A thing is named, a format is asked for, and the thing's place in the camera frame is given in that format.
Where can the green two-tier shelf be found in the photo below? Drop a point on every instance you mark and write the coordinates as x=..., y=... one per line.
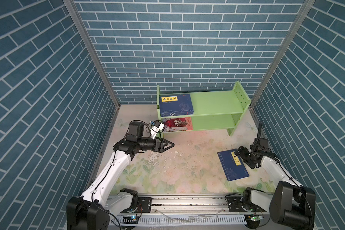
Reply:
x=215, y=110

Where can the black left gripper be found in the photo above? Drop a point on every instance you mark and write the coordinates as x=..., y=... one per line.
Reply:
x=159, y=148

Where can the aluminium corner frame post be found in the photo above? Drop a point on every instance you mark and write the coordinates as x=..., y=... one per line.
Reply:
x=75, y=16
x=303, y=12

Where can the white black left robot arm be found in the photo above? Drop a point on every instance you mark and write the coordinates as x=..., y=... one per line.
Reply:
x=90, y=210

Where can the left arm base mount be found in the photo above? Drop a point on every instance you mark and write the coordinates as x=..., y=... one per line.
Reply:
x=142, y=205

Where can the aluminium corner frame post left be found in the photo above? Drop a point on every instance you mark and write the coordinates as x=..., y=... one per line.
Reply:
x=75, y=16

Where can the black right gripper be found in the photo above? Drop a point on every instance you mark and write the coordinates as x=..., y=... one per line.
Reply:
x=242, y=154

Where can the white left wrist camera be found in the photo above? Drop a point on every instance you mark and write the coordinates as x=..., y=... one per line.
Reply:
x=156, y=127

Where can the blue book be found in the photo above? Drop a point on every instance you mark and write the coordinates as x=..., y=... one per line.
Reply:
x=232, y=165
x=176, y=105

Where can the red pink illustrated book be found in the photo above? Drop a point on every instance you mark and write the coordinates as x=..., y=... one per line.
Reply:
x=178, y=124

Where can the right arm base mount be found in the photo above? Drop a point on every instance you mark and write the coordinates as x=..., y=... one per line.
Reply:
x=235, y=204

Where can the aluminium corner frame post right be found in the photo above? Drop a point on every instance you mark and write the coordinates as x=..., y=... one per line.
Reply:
x=303, y=12

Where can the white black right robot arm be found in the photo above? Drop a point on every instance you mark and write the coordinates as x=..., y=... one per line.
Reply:
x=291, y=205

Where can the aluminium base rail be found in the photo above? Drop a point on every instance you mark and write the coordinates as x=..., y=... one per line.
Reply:
x=194, y=203

